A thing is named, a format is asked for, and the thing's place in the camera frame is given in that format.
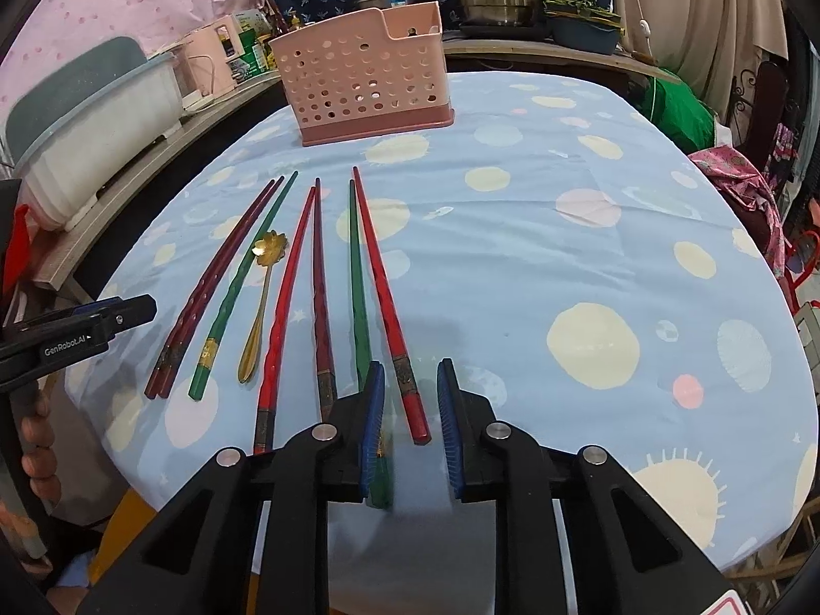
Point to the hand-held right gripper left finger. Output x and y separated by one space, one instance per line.
373 423

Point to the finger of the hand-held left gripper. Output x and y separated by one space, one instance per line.
131 312

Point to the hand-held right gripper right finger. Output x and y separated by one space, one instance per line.
448 423

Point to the dark red chopstick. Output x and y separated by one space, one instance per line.
225 285
211 285
319 294

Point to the green chopstick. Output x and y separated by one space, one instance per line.
246 282
356 294

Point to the gold flower spoon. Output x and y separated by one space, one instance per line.
269 246

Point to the pink perforated utensil basket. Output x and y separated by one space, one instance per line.
359 77

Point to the person's left hand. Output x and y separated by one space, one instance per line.
41 461

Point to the red cloth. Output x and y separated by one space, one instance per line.
16 243

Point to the blue planet-print tablecloth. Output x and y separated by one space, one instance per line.
525 256

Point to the yellow cloth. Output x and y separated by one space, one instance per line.
122 525

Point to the white tub with grey lid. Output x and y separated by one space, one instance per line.
96 122

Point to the pink plastic appliance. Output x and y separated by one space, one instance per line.
208 64

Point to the green labelled bottle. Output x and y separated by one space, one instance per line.
253 48

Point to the pink floral cloth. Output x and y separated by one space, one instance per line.
746 189

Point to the green cloth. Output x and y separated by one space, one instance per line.
679 112

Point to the blue planter with plants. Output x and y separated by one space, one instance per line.
586 29

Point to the dark wooden chair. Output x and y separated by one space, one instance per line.
765 109

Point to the beige curtain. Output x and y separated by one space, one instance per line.
692 0

